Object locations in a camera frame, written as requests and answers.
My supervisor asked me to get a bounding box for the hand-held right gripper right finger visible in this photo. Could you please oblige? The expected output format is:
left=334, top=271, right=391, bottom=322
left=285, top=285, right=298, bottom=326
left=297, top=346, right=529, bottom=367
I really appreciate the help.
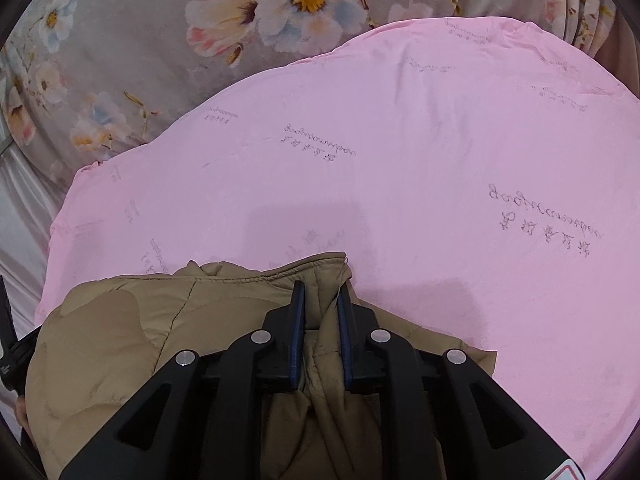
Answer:
left=336, top=282, right=575, bottom=480

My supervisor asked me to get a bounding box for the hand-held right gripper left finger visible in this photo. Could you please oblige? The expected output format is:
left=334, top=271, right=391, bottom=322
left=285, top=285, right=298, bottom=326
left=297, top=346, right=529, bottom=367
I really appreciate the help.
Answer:
left=60, top=280, right=307, bottom=480

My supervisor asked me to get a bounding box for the olive quilted jacket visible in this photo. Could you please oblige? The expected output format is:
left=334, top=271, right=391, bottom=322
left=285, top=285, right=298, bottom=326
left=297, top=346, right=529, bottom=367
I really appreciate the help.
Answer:
left=25, top=251, right=499, bottom=480

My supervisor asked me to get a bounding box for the person's left hand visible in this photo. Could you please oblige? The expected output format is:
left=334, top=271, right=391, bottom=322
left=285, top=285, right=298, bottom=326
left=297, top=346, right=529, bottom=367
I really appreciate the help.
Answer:
left=15, top=394, right=37, bottom=447

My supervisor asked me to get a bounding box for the white satin curtain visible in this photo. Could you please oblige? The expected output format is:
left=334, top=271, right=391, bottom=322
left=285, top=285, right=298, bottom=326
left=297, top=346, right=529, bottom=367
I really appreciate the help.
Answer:
left=0, top=152, right=78, bottom=413

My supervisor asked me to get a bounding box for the pink bed sheet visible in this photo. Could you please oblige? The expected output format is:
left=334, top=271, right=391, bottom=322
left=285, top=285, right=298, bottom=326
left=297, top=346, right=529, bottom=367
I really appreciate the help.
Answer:
left=34, top=17, right=640, bottom=480

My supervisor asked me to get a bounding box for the grey floral cloth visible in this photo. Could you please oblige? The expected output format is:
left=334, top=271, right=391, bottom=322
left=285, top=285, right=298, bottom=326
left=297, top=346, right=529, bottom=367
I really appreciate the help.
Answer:
left=0, top=0, right=621, bottom=192

